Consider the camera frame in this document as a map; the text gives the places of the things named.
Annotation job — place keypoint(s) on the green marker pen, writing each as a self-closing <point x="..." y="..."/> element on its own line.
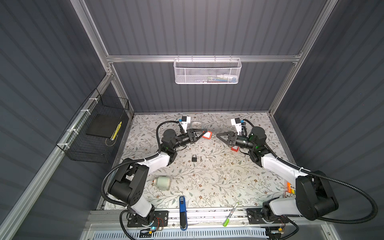
<point x="225" y="224"/>

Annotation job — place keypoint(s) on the highlighter pack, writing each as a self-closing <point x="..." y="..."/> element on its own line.
<point x="290" y="188"/>

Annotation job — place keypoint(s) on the blue utility knife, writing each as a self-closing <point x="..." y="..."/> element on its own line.
<point x="183" y="213"/>

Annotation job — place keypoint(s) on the white wire basket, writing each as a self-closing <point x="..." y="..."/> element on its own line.
<point x="207" y="71"/>

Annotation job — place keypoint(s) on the black pad in basket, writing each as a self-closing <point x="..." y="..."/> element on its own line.
<point x="102" y="126"/>

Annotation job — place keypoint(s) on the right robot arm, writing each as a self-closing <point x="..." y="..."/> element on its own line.
<point x="314" y="197"/>

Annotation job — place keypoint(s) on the pale green cup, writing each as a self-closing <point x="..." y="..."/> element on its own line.
<point x="163" y="183"/>

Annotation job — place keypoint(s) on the yellow brush in basket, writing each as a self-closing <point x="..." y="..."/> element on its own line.
<point x="114" y="135"/>

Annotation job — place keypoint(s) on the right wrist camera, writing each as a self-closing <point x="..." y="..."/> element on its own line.
<point x="238" y="124"/>

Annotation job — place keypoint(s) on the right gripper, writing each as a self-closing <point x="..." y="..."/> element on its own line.
<point x="231" y="135"/>

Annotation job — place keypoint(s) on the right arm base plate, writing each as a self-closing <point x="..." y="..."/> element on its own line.
<point x="263" y="216"/>

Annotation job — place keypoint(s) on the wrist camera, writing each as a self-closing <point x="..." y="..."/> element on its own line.
<point x="238" y="124"/>
<point x="185" y="121"/>

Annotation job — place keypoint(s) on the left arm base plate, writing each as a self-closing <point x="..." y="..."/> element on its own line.
<point x="154" y="219"/>

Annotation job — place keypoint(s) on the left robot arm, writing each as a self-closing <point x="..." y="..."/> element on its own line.
<point x="124" y="184"/>

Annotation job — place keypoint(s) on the red padlock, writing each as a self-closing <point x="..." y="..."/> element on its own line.
<point x="235" y="148"/>
<point x="208" y="135"/>

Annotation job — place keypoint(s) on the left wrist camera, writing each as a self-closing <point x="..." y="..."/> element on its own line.
<point x="185" y="121"/>

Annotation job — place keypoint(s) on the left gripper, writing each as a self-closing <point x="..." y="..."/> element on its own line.
<point x="192" y="136"/>

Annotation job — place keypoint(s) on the white vent strip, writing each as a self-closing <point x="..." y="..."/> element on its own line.
<point x="207" y="233"/>

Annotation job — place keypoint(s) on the black wire basket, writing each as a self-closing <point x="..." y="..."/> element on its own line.
<point x="78" y="146"/>

